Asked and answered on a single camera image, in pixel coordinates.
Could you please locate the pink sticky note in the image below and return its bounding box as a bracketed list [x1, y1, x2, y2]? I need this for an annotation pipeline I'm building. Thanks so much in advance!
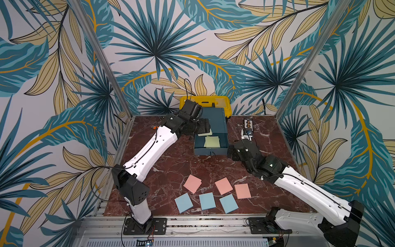
[215, 178, 233, 195]
[235, 184, 252, 200]
[183, 175, 202, 194]

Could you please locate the black battery holder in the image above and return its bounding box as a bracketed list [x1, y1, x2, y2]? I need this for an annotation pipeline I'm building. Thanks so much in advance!
[243, 118, 253, 130]

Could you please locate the pink sticky note left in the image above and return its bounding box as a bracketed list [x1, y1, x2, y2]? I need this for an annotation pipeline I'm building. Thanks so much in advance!
[183, 175, 202, 194]

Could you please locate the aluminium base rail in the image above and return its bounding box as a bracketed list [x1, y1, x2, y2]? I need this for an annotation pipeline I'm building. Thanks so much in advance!
[72, 214, 330, 247]

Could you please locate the pink sticky note middle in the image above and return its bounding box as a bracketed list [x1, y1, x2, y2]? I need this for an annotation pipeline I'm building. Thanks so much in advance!
[215, 178, 233, 195]

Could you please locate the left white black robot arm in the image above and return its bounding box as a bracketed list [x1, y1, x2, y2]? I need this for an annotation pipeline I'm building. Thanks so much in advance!
[112, 100, 210, 232]

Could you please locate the pink sticky note right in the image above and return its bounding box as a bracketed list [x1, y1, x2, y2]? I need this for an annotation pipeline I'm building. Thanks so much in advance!
[235, 184, 252, 200]

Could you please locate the green sticky note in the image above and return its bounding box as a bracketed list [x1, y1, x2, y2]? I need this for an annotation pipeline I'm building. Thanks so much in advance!
[204, 136, 221, 148]
[198, 129, 213, 136]

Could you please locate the teal yellow drawer cabinet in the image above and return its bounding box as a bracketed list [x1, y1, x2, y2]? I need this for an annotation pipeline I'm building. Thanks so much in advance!
[194, 108, 229, 156]

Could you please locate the yellow black toolbox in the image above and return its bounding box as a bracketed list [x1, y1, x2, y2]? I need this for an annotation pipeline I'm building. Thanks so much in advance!
[179, 96, 232, 118]

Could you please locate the blue sticky note middle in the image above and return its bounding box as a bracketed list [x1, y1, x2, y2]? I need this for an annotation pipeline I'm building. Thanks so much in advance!
[199, 192, 216, 210]

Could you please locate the blue sticky note left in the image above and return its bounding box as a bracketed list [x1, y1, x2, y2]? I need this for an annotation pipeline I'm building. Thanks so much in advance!
[175, 193, 193, 214]

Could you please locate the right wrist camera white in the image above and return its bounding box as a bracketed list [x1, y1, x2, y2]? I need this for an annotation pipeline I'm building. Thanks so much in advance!
[241, 128, 253, 141]

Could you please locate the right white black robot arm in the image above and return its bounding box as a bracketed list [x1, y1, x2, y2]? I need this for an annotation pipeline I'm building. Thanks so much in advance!
[227, 139, 365, 247]

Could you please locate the blue sticky note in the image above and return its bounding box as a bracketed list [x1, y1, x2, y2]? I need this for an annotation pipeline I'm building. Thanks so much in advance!
[199, 192, 216, 210]
[220, 194, 239, 214]
[175, 193, 193, 214]

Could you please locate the blue sticky note right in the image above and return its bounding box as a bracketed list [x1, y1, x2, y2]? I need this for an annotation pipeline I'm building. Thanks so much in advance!
[220, 194, 239, 214]

